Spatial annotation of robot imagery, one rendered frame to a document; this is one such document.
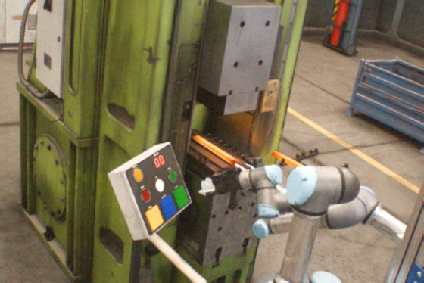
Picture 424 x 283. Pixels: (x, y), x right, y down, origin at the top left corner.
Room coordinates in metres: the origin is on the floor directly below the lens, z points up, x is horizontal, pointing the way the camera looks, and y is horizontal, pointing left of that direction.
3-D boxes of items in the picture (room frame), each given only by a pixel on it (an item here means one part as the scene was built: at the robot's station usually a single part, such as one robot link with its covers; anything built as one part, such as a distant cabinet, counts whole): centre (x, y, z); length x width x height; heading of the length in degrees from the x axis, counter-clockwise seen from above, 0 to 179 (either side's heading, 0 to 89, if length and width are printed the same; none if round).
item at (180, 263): (2.02, 0.09, 0.62); 0.44 x 0.05 x 0.05; 42
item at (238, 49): (2.50, 0.00, 1.56); 0.42 x 0.39 x 0.40; 42
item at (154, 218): (1.74, 0.18, 1.01); 0.07 x 0.05 x 0.07; 157
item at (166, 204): (1.83, 0.14, 1.01); 0.07 x 0.05 x 0.07; 157
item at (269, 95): (2.62, -0.26, 1.27); 0.09 x 0.02 x 0.17; 132
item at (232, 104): (2.47, 0.03, 1.32); 0.42 x 0.20 x 0.10; 42
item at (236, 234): (2.52, 0.00, 0.69); 0.56 x 0.38 x 0.45; 42
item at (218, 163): (2.47, 0.03, 0.96); 0.42 x 0.20 x 0.09; 42
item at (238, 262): (2.52, 0.00, 0.23); 0.55 x 0.37 x 0.47; 42
